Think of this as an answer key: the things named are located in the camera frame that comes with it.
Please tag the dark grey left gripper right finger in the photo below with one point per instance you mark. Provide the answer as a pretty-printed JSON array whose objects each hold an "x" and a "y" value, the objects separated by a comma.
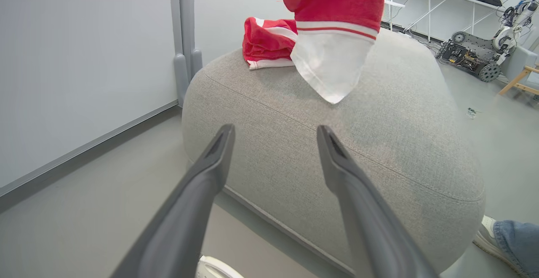
[{"x": 370, "y": 227}]

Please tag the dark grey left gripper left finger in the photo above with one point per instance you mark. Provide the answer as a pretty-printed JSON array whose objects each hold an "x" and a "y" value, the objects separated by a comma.
[{"x": 185, "y": 219}]

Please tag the red garment with white stripes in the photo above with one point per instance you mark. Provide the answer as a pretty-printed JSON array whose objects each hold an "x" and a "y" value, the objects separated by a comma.
[{"x": 265, "y": 44}]

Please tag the red garment with white mesh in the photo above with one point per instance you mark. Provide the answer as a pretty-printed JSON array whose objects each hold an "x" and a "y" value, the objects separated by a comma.
[{"x": 337, "y": 4}]

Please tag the small wheeled robot base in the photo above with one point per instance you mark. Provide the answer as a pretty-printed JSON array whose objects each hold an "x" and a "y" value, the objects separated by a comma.
[{"x": 467, "y": 54}]

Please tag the wicker-rimmed white laundry basket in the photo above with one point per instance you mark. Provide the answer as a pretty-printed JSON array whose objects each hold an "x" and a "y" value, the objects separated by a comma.
[{"x": 214, "y": 269}]

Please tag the grey fabric seat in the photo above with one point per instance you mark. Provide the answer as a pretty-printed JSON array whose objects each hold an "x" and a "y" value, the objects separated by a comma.
[{"x": 294, "y": 156}]

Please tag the person's foot in jeans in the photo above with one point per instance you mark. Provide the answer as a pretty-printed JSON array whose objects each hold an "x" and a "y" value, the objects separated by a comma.
[{"x": 488, "y": 236}]

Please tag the blue jeans leg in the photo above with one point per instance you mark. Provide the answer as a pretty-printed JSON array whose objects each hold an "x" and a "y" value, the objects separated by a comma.
[{"x": 520, "y": 248}]

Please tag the small scrap on floor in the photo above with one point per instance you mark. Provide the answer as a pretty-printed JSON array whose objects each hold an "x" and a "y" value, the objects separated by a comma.
[{"x": 473, "y": 113}]

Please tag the wooden chair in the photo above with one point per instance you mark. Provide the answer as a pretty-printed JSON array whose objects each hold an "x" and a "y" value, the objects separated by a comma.
[{"x": 520, "y": 82}]

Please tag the white partition panel grey frame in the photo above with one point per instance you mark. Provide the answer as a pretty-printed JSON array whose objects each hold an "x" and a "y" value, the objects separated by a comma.
[{"x": 84, "y": 67}]

